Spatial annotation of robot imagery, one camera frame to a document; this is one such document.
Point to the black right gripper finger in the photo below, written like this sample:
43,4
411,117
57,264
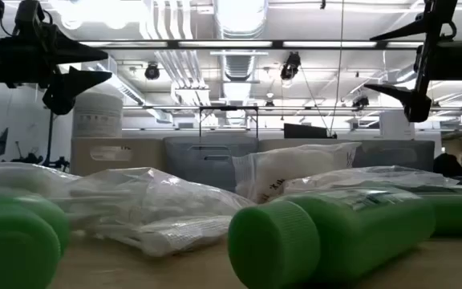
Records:
417,106
415,29

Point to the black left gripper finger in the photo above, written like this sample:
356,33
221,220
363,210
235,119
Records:
64,90
70,50

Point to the green travel bottle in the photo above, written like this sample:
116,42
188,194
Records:
335,237
459,212
10,245

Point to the clear bag of cotton swabs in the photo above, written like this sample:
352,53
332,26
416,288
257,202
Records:
155,200

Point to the white cardboard box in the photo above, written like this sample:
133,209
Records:
395,124

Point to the white cylindrical wipes canister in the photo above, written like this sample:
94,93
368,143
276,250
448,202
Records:
98,116

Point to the black metal stand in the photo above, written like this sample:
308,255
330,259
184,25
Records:
49,136

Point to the dark translucent plastic bin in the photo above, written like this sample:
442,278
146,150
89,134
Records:
207,160
395,156

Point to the black ceiling spotlight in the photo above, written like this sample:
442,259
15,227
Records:
291,64
360,101
152,71

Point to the black office chair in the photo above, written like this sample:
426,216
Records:
447,164

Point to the pale translucent plastic bin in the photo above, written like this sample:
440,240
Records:
114,156

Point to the black computer monitor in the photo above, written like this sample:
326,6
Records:
305,131

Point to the white plastic bin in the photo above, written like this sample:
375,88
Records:
279,143

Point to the long ceiling light strip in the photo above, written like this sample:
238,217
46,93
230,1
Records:
231,44

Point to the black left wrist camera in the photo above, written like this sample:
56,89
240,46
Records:
32,20

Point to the silver ventilation duct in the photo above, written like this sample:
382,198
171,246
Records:
239,24

